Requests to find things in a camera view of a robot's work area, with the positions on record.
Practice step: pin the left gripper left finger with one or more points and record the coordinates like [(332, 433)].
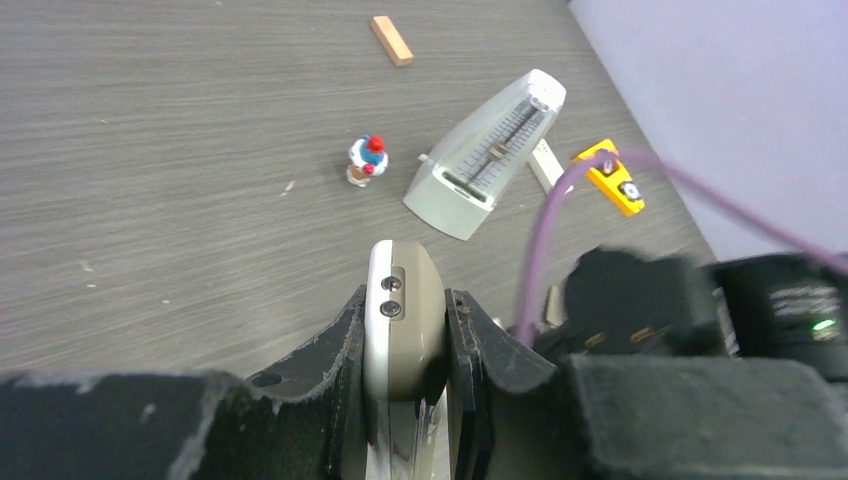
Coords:
[(301, 417)]

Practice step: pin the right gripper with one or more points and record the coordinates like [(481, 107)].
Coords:
[(615, 302)]

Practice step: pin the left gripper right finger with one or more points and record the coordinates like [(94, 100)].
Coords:
[(514, 415)]

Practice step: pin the grey rounded remote control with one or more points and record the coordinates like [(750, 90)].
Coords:
[(404, 360)]

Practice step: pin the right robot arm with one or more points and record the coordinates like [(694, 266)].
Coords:
[(780, 306)]

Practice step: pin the small white remote control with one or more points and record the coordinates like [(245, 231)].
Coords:
[(545, 166)]

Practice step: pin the yellow triangle toy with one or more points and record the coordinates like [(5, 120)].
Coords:
[(613, 179)]

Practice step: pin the small red blue figurine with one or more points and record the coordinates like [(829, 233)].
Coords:
[(367, 159)]

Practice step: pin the small wooden block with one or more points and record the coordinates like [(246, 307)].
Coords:
[(391, 40)]

